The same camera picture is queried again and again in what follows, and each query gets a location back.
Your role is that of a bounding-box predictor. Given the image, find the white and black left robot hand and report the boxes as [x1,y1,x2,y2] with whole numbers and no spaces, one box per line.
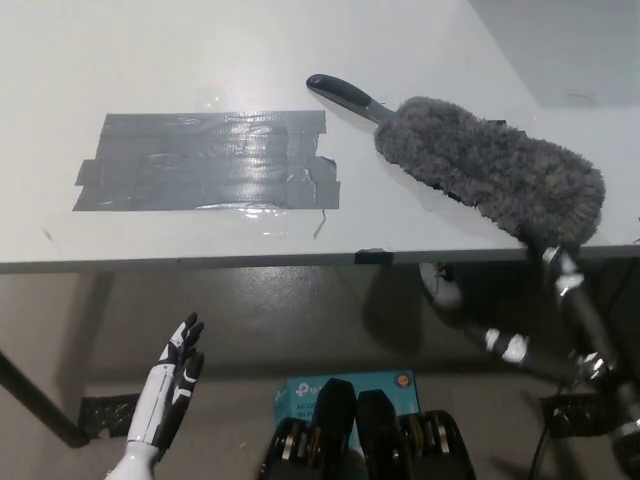
[107,312,207,480]

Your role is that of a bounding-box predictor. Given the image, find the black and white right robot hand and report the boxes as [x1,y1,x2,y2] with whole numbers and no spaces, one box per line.
[463,244,627,390]

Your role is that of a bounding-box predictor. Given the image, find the grey fluffy duster black handle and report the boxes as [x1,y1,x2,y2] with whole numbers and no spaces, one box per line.
[305,73,607,250]

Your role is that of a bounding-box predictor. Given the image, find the black robot legs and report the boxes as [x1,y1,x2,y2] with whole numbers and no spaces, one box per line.
[255,378,476,480]

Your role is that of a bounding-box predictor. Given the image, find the black table leg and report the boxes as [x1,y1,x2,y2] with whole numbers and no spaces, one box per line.
[0,349,92,449]

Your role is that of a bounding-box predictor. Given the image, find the white round object under table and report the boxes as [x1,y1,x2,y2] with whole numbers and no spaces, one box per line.
[418,260,464,307]

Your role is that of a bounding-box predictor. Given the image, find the teal TP-Link router box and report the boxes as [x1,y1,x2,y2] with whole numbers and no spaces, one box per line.
[272,369,420,446]

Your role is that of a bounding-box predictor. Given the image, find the small black tape strip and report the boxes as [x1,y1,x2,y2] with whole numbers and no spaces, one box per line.
[355,247,395,265]

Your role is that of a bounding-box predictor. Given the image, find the thin black floor cable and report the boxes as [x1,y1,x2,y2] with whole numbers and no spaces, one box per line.
[523,428,550,480]

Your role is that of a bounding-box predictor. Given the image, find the grey duct tape patch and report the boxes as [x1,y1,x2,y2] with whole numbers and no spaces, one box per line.
[71,110,342,213]

